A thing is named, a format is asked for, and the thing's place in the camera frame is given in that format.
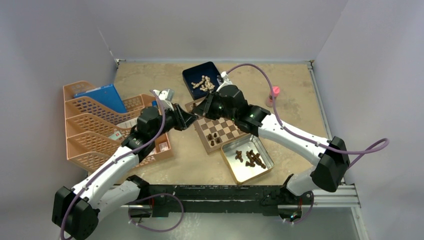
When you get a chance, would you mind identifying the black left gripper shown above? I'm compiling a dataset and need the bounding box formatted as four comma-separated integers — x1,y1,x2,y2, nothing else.
150,102,197,140

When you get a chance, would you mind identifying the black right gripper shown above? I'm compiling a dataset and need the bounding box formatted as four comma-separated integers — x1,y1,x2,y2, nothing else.
194,89,238,122

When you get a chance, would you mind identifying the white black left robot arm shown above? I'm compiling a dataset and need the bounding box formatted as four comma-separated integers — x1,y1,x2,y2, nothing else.
52,103,199,240

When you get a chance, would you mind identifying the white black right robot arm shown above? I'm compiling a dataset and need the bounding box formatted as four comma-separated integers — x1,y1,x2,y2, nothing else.
192,85,350,204

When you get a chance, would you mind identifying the pile of light chess pieces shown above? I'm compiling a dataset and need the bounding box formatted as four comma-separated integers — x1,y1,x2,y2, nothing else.
191,75,216,92

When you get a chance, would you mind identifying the wooden chess board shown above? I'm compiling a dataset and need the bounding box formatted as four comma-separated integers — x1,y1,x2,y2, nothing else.
193,116,247,155

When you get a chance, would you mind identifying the pile of dark chess pieces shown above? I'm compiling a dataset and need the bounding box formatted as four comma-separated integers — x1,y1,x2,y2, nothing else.
234,149,267,169

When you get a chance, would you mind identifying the dark blue square tray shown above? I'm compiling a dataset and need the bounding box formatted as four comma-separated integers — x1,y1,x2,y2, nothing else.
182,61,221,100

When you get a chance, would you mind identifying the orange plastic basket tray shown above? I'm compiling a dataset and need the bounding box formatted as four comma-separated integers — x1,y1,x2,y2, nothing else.
112,94,170,164

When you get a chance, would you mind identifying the metal gold-rimmed tin tray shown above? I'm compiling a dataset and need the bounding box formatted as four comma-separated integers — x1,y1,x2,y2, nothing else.
221,134,275,185

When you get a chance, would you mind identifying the pink lidded small bottle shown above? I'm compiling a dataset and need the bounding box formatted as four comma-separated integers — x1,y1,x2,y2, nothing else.
265,86,281,108

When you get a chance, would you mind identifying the blue folder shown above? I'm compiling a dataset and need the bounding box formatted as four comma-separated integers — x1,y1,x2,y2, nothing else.
74,84,127,114

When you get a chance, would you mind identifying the orange plastic file organizer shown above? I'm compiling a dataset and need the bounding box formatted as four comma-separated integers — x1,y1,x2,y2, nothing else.
63,81,144,172

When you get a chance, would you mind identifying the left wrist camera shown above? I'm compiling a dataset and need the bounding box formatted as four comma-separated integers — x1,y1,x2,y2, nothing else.
152,88,175,111

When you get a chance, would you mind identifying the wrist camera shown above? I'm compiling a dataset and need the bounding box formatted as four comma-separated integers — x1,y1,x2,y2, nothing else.
152,88,175,111
216,71,233,92

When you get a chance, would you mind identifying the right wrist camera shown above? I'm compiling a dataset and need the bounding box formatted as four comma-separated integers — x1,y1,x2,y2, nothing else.
216,71,233,92

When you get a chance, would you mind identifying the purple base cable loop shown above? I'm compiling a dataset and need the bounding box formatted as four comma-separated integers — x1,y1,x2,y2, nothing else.
127,192,186,233

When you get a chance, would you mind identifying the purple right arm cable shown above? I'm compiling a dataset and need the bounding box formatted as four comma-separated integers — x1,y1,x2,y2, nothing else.
225,63,390,170

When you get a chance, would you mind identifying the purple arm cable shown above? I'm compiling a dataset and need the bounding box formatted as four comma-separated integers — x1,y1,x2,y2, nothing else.
225,63,390,170
59,89,167,240

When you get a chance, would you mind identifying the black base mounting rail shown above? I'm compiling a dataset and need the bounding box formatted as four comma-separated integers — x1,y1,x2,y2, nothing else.
69,183,361,220

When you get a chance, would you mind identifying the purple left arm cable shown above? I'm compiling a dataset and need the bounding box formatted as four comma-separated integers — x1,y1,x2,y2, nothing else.
59,89,167,240

